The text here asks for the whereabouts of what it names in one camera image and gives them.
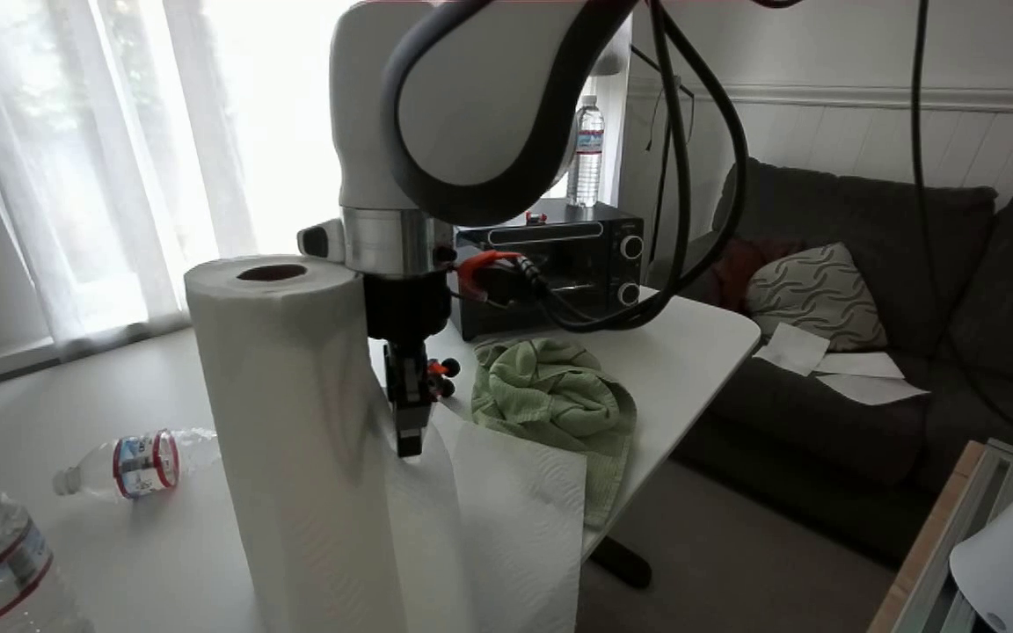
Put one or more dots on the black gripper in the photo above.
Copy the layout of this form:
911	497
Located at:
405	315

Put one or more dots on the white paper towel roll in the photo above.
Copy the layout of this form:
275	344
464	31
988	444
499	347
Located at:
480	532

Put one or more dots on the robot base stand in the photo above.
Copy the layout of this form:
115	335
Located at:
957	573

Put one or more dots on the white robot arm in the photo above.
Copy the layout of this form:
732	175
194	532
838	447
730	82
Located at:
445	115

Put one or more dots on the green towel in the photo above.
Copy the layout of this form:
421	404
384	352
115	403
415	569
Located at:
555	393

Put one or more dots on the small red black toy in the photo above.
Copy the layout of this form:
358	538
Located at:
440	374

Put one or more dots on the black toaster oven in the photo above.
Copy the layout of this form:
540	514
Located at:
589	258

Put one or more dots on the black table base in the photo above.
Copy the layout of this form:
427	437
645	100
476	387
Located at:
625	564

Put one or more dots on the fallen water bottle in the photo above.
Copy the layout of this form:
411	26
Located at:
139	464

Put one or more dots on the water bottle on oven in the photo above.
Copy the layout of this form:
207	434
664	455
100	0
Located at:
583	192

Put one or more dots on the red cushion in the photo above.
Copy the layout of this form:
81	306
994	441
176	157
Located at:
740	261

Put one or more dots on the white sheer curtains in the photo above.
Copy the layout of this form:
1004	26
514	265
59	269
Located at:
141	137

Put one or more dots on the patterned cushion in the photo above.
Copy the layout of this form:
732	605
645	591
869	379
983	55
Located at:
819	288

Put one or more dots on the white papers on sofa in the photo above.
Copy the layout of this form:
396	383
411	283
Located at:
862	379

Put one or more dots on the dark grey sofa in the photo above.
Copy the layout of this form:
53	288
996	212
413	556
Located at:
938	271

